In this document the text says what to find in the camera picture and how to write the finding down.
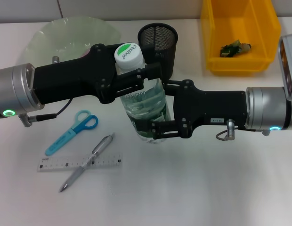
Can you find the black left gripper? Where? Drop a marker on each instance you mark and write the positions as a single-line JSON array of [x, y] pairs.
[[70, 77]]

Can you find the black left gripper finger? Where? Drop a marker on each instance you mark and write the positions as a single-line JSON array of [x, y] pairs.
[[154, 70]]

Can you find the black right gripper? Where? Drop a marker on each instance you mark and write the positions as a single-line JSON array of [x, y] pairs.
[[212, 106]]

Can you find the clear green-label water bottle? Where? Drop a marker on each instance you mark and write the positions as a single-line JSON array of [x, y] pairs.
[[146, 99]]

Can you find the pink toy peach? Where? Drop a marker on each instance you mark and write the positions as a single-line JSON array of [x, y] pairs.
[[86, 53]]

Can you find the green plastic wrapper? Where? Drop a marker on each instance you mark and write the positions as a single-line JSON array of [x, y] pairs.
[[233, 49]]

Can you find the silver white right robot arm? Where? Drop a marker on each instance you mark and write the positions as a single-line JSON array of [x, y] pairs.
[[268, 108]]

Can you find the black mesh pen holder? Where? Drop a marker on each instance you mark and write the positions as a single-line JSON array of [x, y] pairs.
[[160, 37]]

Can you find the green glass fruit plate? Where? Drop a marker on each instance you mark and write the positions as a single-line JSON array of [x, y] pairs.
[[66, 30]]

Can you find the blue sheathed scissors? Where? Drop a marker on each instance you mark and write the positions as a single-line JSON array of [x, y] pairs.
[[84, 122]]

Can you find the silver ballpoint pen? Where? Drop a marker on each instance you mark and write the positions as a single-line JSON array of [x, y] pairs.
[[99, 148]]

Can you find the clear plastic ruler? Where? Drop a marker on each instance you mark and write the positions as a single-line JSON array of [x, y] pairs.
[[54, 163]]

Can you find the yellow plastic bin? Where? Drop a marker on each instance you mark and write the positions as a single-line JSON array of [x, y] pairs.
[[237, 23]]

